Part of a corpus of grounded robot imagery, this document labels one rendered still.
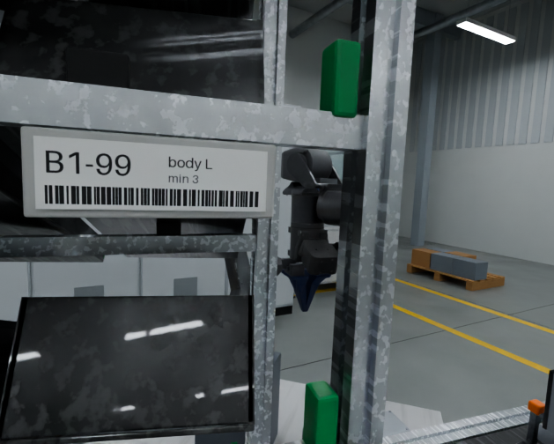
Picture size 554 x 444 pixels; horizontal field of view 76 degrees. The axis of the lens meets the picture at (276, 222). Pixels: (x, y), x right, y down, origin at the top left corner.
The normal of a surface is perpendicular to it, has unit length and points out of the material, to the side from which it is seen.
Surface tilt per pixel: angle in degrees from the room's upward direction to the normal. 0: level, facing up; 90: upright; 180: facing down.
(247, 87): 65
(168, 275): 90
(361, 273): 90
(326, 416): 90
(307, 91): 90
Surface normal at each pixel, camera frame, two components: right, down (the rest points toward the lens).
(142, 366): 0.15, -0.32
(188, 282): 0.47, 0.11
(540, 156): -0.88, 0.02
